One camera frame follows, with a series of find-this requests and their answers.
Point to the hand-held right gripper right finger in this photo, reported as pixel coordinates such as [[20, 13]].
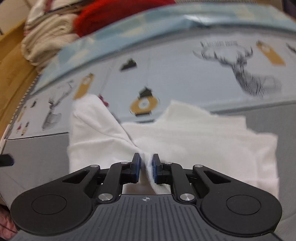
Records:
[[154, 170]]

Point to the cream folded blanket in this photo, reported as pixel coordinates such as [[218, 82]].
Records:
[[46, 39]]

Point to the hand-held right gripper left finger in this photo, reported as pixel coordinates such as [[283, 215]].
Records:
[[137, 168]]

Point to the white pink-trimmed cloth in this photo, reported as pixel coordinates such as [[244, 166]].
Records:
[[38, 10]]

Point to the deer printed bed sheet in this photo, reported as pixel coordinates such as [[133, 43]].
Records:
[[185, 76]]

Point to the grey mattress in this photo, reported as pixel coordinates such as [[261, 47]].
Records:
[[39, 153]]

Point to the red folded blanket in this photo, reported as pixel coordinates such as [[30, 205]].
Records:
[[111, 14]]

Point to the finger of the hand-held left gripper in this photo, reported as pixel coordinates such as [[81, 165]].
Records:
[[5, 160]]

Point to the white garment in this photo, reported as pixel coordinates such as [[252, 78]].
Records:
[[196, 143]]

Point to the light blue patterned sheet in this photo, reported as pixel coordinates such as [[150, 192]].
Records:
[[138, 25]]

